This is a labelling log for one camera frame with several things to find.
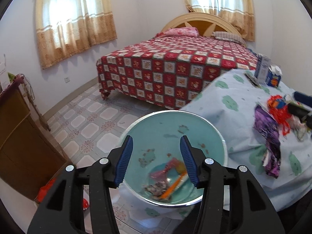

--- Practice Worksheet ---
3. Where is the red orange wrapper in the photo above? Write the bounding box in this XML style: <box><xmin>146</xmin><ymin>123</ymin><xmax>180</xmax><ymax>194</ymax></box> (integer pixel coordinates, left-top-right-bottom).
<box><xmin>267</xmin><ymin>95</ymin><xmax>292</xmax><ymax>136</ymax></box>

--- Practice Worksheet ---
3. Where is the purple foil wrapper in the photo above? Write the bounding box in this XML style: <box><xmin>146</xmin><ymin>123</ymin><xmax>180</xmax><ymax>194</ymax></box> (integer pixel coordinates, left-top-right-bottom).
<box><xmin>253</xmin><ymin>105</ymin><xmax>281</xmax><ymax>179</ymax></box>

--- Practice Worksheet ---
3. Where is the orange long snack wrapper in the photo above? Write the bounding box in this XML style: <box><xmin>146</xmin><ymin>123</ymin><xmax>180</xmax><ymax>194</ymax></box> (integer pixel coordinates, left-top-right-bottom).
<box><xmin>160</xmin><ymin>172</ymin><xmax>189</xmax><ymax>200</ymax></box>

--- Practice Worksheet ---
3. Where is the teal plastic trash bin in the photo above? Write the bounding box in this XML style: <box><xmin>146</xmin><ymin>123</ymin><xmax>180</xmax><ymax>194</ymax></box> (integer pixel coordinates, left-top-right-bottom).
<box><xmin>120</xmin><ymin>110</ymin><xmax>228</xmax><ymax>208</ymax></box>

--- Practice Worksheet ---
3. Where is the blue gable top carton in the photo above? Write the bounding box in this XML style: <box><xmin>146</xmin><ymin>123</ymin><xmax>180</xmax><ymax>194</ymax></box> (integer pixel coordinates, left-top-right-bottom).
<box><xmin>265</xmin><ymin>65</ymin><xmax>282</xmax><ymax>88</ymax></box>

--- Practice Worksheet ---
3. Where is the cloud print table cloth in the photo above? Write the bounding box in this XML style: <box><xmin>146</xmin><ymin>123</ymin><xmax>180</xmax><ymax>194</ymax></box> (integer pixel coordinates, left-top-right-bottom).
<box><xmin>182</xmin><ymin>69</ymin><xmax>311</xmax><ymax>232</ymax></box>

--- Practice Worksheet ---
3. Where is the tall white carton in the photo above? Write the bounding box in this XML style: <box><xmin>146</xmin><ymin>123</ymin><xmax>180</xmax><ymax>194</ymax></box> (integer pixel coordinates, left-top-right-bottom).
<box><xmin>254</xmin><ymin>54</ymin><xmax>271</xmax><ymax>84</ymax></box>

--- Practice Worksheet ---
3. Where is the dark small snack packet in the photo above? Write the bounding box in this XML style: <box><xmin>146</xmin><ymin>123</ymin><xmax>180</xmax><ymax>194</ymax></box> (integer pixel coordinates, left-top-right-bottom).
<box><xmin>244</xmin><ymin>71</ymin><xmax>261</xmax><ymax>88</ymax></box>

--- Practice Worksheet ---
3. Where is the brown wooden cabinet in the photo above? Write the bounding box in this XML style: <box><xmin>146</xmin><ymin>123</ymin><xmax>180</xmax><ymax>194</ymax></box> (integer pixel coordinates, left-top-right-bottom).
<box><xmin>1</xmin><ymin>74</ymin><xmax>71</xmax><ymax>201</ymax></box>

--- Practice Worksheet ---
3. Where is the grey patterned wrapper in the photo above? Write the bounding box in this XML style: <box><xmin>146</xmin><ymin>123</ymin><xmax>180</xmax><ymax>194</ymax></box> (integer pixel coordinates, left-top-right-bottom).
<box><xmin>144</xmin><ymin>181</ymin><xmax>169</xmax><ymax>198</ymax></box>

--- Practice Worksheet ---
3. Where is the striped pillow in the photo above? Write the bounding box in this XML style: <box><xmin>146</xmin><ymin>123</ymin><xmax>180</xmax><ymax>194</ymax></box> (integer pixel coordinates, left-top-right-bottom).
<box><xmin>212</xmin><ymin>31</ymin><xmax>245</xmax><ymax>45</ymax></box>

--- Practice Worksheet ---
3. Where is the right beige curtain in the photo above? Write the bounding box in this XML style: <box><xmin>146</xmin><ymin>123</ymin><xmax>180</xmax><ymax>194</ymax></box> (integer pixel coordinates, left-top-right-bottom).
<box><xmin>185</xmin><ymin>0</ymin><xmax>255</xmax><ymax>42</ymax></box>

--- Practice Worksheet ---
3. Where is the beige curtain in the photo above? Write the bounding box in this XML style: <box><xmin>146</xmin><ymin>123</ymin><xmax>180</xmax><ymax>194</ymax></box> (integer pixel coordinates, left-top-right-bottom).
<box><xmin>185</xmin><ymin>0</ymin><xmax>255</xmax><ymax>42</ymax></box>
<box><xmin>35</xmin><ymin>0</ymin><xmax>117</xmax><ymax>70</ymax></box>

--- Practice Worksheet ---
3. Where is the cream wooden headboard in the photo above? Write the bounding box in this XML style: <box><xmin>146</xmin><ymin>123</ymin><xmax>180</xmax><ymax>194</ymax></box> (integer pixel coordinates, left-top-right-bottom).
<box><xmin>161</xmin><ymin>12</ymin><xmax>242</xmax><ymax>44</ymax></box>

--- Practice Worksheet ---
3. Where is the pink pillow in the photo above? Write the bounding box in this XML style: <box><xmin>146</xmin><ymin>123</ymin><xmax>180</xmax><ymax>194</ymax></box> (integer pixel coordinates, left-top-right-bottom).
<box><xmin>164</xmin><ymin>27</ymin><xmax>199</xmax><ymax>37</ymax></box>

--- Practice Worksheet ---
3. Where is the red checkered bed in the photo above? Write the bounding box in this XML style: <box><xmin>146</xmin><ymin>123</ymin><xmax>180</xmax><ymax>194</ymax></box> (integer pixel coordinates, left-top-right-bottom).
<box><xmin>96</xmin><ymin>34</ymin><xmax>257</xmax><ymax>109</ymax></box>

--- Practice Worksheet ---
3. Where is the left beige curtain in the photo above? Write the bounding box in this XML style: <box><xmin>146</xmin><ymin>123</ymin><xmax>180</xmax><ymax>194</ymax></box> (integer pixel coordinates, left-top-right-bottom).
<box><xmin>35</xmin><ymin>0</ymin><xmax>117</xmax><ymax>70</ymax></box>

